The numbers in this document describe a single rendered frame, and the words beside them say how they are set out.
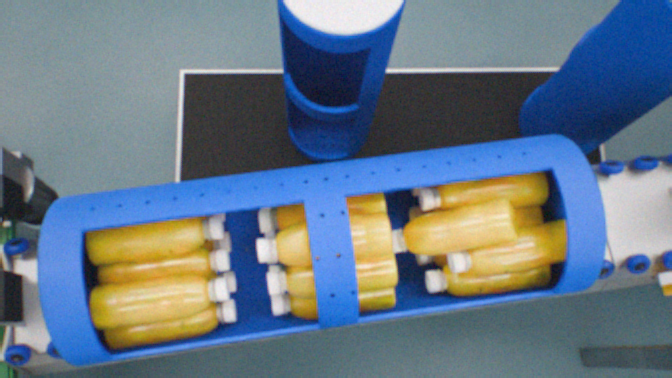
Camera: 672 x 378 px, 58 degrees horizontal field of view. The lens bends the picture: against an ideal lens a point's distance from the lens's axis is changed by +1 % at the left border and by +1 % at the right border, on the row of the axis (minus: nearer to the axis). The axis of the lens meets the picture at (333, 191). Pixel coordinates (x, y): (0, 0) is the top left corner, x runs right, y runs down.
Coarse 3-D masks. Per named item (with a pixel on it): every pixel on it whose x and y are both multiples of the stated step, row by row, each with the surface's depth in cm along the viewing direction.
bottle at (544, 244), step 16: (544, 224) 105; (560, 224) 104; (528, 240) 102; (544, 240) 103; (560, 240) 103; (464, 256) 103; (480, 256) 102; (496, 256) 102; (512, 256) 102; (528, 256) 102; (544, 256) 103; (560, 256) 103; (480, 272) 103; (496, 272) 103
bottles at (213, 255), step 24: (528, 216) 108; (216, 240) 112; (120, 264) 103; (144, 264) 103; (168, 264) 103; (192, 264) 104; (216, 264) 106; (432, 288) 108; (456, 288) 108; (480, 288) 108; (504, 288) 108; (216, 312) 105; (312, 312) 105; (120, 336) 102; (144, 336) 103; (168, 336) 104; (192, 336) 105
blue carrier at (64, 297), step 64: (128, 192) 99; (192, 192) 97; (256, 192) 96; (320, 192) 96; (384, 192) 119; (576, 192) 96; (64, 256) 90; (256, 256) 119; (320, 256) 92; (576, 256) 97; (64, 320) 90; (256, 320) 110; (320, 320) 97
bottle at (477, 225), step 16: (464, 208) 101; (480, 208) 99; (496, 208) 97; (512, 208) 101; (416, 224) 103; (432, 224) 101; (448, 224) 100; (464, 224) 99; (480, 224) 98; (496, 224) 97; (512, 224) 96; (400, 240) 105; (416, 240) 102; (432, 240) 101; (448, 240) 100; (464, 240) 99; (480, 240) 99; (496, 240) 98; (512, 240) 98
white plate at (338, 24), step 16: (288, 0) 125; (304, 0) 125; (320, 0) 125; (336, 0) 125; (352, 0) 125; (368, 0) 125; (384, 0) 126; (400, 0) 126; (304, 16) 124; (320, 16) 124; (336, 16) 124; (352, 16) 124; (368, 16) 125; (384, 16) 125; (336, 32) 124; (352, 32) 124
